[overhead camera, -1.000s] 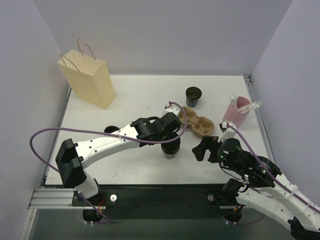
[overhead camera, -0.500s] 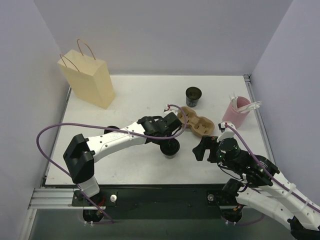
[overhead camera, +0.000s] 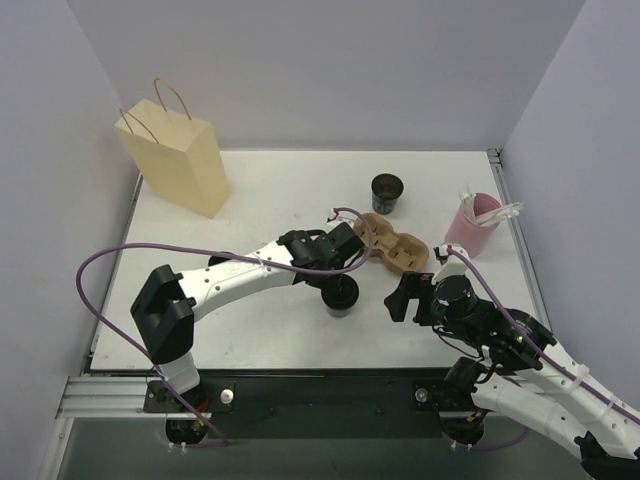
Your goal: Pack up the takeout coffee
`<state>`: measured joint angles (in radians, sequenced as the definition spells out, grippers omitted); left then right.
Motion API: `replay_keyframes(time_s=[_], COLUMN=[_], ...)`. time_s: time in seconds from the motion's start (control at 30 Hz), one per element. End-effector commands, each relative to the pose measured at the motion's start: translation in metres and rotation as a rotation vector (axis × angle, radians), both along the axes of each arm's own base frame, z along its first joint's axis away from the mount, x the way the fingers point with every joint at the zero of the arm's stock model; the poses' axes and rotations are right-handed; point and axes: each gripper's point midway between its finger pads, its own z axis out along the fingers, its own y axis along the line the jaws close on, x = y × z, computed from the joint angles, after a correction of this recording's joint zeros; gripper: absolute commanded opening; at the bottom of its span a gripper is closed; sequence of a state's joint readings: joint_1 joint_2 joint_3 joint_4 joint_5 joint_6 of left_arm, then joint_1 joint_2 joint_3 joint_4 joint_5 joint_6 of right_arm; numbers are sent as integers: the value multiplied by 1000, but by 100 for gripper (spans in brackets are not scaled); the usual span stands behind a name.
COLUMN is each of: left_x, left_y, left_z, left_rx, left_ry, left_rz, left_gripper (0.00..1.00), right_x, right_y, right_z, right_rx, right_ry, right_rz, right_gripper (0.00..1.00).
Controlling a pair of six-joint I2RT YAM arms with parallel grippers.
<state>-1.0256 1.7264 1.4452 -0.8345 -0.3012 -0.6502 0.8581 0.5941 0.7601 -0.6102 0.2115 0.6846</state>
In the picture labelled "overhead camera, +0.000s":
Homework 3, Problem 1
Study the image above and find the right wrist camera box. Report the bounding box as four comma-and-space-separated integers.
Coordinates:
432, 244, 471, 285

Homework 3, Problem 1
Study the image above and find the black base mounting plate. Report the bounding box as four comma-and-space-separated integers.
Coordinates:
144, 368, 501, 441

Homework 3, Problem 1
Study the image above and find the black cup lid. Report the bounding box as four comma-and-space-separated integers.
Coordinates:
321, 275, 359, 311

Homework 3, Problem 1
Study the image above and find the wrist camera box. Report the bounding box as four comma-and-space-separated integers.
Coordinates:
326, 208, 353, 229
432, 244, 471, 285

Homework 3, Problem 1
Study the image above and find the dark translucent cup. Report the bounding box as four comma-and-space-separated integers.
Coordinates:
371, 173, 404, 215
326, 307, 351, 318

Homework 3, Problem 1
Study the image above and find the beige paper bag with handles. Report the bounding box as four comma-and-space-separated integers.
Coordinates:
115, 96, 231, 218

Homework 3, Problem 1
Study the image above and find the pink cylindrical utensil holder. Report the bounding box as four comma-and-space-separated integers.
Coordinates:
444, 193, 501, 258

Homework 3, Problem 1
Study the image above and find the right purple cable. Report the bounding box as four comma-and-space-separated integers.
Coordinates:
447, 245, 640, 451

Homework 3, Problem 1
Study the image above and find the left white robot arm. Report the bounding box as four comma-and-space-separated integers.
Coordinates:
130, 222, 365, 411

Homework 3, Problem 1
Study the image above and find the white plastic cutlery piece upright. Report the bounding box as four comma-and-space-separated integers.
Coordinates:
459, 186, 476, 221

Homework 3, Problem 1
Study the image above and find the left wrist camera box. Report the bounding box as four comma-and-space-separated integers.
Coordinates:
326, 208, 353, 229

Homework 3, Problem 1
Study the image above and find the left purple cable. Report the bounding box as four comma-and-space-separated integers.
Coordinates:
75, 205, 376, 449

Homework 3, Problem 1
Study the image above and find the purple cable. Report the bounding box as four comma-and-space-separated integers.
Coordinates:
447, 245, 640, 451
75, 205, 376, 449

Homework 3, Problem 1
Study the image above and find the brown cardboard cup carrier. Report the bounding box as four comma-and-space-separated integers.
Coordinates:
364, 213, 430, 275

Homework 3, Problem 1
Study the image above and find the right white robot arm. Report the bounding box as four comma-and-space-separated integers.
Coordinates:
384, 272, 639, 479

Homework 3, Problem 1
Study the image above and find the aluminium frame rail front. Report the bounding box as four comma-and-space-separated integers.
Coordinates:
59, 369, 473, 422

